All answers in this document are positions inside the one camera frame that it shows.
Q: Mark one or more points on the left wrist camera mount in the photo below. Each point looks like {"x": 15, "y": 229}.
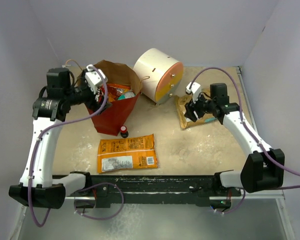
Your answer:
{"x": 94, "y": 77}

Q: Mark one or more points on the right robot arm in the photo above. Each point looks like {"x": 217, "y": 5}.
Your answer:
{"x": 260, "y": 171}

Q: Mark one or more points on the red brown paper bag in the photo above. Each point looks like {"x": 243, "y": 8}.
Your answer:
{"x": 114, "y": 116}

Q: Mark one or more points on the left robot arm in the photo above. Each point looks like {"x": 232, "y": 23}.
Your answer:
{"x": 37, "y": 187}

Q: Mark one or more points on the round white drawer cabinet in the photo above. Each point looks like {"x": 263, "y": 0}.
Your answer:
{"x": 159, "y": 73}

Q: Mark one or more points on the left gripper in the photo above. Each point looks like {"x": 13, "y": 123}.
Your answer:
{"x": 92, "y": 103}

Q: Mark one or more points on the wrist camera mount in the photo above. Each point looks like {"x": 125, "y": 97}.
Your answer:
{"x": 94, "y": 77}
{"x": 194, "y": 89}

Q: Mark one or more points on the small dark sauce bottle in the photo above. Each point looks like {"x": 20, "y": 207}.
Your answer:
{"x": 124, "y": 131}

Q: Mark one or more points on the black front frame rail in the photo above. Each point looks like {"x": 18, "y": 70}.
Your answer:
{"x": 199, "y": 190}

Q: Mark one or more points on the red Doritos bag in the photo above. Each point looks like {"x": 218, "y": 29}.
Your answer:
{"x": 115, "y": 90}

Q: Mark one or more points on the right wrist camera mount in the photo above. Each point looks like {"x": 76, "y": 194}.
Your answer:
{"x": 194, "y": 89}

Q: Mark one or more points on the teal snack packet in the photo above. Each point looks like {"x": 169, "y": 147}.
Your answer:
{"x": 126, "y": 95}

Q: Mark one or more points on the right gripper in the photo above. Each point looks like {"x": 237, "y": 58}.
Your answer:
{"x": 191, "y": 107}

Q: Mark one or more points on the large orange snack bag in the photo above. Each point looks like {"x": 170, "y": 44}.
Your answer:
{"x": 127, "y": 154}

